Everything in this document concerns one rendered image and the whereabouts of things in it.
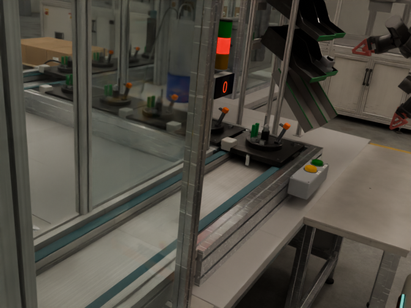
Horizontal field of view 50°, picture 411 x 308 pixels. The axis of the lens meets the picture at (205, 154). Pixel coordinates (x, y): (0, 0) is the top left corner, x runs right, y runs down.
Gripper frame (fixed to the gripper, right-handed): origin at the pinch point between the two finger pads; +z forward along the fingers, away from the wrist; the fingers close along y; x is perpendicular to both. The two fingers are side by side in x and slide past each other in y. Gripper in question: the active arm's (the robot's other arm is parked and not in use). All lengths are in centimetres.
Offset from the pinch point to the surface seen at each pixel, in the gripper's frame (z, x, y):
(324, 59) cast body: 14.1, 0.0, 2.7
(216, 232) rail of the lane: 0, 38, 103
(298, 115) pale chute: 20.3, 19.7, 21.7
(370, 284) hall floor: 40, 127, -46
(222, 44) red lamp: 15, -10, 65
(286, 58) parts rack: 18.4, -3.2, 24.5
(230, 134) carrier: 38, 20, 45
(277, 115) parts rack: 28.0, 17.6, 24.9
